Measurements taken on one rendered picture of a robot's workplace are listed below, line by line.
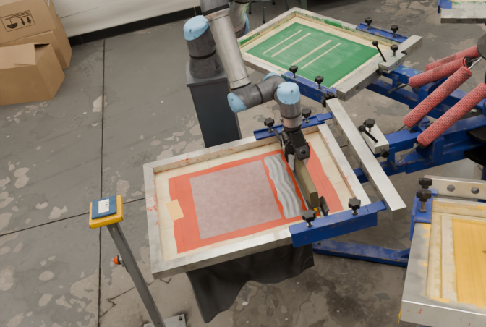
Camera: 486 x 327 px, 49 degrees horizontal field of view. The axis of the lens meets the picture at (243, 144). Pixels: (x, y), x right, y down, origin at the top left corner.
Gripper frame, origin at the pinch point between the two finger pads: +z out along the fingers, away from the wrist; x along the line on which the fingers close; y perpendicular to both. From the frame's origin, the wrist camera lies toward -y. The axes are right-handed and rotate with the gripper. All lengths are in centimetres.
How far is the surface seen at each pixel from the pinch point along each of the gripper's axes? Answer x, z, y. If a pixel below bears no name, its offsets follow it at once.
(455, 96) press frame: -72, 0, 17
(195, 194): 40.8, 6.2, 6.8
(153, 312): 76, 76, 10
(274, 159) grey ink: 6.7, 5.8, 14.6
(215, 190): 32.7, 6.2, 5.9
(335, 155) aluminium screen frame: -15.8, 2.6, 3.9
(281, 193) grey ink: 9.0, 5.4, -5.7
